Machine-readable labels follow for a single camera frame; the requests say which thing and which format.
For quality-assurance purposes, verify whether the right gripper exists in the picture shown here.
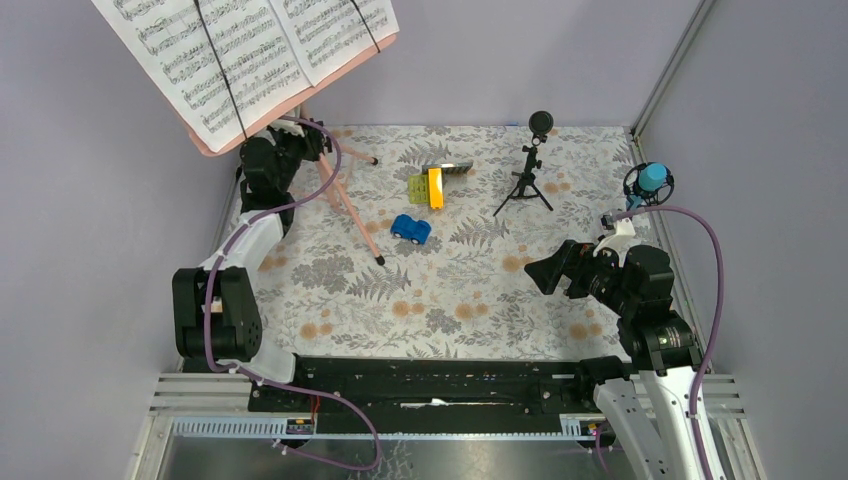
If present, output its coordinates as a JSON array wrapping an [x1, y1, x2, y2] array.
[[523, 238, 636, 315]]

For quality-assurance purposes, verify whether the sheet music page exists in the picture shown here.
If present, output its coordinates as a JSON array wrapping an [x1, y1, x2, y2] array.
[[271, 0, 399, 86], [94, 0, 310, 152]]

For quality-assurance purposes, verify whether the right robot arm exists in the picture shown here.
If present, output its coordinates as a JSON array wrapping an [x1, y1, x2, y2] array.
[[524, 240, 726, 479]]

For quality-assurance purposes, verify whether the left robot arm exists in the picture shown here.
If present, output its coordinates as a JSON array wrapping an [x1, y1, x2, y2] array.
[[172, 119, 332, 411]]

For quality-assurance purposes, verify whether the green toy grid piece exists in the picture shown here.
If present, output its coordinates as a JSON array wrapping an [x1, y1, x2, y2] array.
[[407, 174, 429, 205]]

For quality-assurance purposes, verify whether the blue microphone on tripod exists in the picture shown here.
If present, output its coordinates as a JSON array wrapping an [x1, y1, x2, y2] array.
[[623, 162, 675, 210]]

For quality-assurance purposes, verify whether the blue toy car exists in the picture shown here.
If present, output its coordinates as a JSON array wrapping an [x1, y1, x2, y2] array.
[[390, 214, 432, 245]]

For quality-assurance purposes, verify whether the floral table cloth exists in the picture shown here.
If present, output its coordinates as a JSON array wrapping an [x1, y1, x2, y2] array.
[[254, 125, 633, 361]]

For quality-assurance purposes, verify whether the yellow toy block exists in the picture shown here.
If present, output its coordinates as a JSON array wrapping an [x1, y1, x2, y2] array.
[[427, 167, 444, 210]]

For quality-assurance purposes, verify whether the black microphone on tripod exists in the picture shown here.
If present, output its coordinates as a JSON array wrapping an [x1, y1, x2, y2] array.
[[493, 110, 554, 217]]

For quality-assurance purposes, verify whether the white slotted cable duct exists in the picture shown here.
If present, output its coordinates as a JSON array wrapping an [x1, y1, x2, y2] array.
[[173, 411, 592, 441]]

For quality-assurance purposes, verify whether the black right page holder wire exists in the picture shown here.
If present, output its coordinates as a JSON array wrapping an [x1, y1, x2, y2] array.
[[349, 0, 382, 54]]

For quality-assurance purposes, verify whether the black page holder wire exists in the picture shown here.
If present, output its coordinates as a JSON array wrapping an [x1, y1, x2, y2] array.
[[192, 0, 249, 141], [349, 0, 382, 54]]

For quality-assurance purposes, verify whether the black left page holder wire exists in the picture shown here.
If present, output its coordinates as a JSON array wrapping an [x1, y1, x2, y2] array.
[[192, 0, 249, 141]]

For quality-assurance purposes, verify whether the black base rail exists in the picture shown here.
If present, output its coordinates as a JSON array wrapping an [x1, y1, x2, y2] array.
[[182, 354, 637, 435]]

